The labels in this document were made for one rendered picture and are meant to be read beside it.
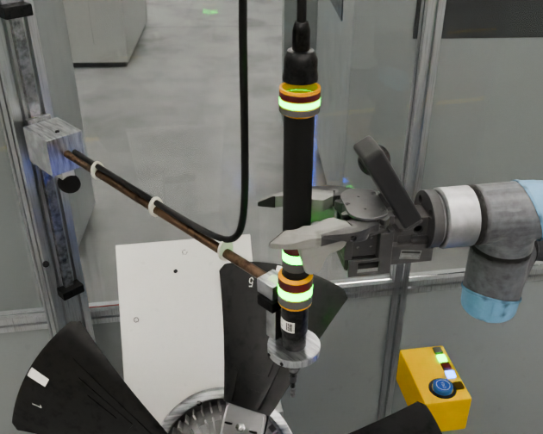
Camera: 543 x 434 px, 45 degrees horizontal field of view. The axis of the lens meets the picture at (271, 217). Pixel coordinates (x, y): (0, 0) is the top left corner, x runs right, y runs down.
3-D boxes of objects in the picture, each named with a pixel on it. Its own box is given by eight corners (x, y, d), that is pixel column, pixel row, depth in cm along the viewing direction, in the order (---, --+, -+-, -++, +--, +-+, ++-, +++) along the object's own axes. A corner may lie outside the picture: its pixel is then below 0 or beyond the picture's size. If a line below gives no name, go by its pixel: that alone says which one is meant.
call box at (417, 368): (394, 383, 148) (399, 348, 142) (436, 378, 149) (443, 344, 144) (418, 440, 134) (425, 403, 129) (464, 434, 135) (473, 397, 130)
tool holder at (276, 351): (246, 343, 88) (245, 284, 83) (283, 319, 92) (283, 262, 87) (293, 377, 83) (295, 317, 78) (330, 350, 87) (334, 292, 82)
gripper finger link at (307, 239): (283, 293, 72) (351, 268, 76) (283, 248, 69) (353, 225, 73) (269, 278, 75) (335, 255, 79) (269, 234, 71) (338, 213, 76)
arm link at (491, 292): (529, 291, 92) (546, 225, 87) (508, 336, 84) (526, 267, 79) (474, 274, 96) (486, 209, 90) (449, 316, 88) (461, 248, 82)
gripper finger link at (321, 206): (258, 236, 82) (331, 244, 80) (257, 195, 79) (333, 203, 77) (264, 223, 85) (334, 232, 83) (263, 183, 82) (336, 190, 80)
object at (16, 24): (57, 295, 143) (-5, 5, 111) (78, 285, 146) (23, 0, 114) (64, 301, 141) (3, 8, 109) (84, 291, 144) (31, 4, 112)
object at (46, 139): (27, 162, 124) (18, 120, 120) (60, 151, 128) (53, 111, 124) (53, 181, 118) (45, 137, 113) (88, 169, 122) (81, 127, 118)
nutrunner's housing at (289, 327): (272, 363, 88) (273, 21, 65) (293, 350, 90) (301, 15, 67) (293, 379, 86) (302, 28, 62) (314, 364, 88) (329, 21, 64)
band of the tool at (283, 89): (271, 113, 70) (271, 86, 68) (298, 102, 72) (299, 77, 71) (300, 124, 67) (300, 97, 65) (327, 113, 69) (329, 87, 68)
